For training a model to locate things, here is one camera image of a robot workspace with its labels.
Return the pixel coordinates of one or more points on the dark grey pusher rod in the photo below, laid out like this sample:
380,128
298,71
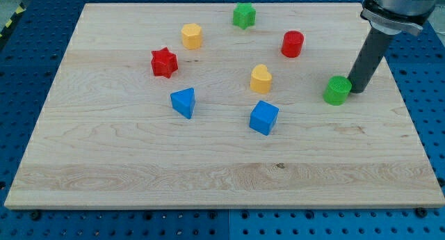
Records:
368,59

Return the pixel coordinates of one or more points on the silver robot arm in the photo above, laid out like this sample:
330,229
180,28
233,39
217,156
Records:
387,19

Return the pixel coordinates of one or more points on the yellow heart block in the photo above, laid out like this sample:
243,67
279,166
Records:
260,79

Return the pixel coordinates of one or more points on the green cylinder block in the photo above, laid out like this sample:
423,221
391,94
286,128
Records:
337,90

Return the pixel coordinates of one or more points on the red cylinder block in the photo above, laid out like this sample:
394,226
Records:
292,44

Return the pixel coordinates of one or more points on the blue cube block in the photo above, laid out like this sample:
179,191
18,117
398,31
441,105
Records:
263,117

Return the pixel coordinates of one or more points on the green star block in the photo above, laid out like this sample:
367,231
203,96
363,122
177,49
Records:
244,15

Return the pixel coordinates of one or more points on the wooden board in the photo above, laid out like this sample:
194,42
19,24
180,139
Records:
108,138

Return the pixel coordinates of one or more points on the black screw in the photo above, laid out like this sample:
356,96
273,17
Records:
35,215
421,212

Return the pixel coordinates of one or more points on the yellow hexagon block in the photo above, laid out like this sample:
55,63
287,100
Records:
191,35

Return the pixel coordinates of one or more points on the blue triangle block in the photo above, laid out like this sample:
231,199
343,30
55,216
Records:
183,102

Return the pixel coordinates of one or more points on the red star block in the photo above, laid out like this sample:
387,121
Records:
164,63

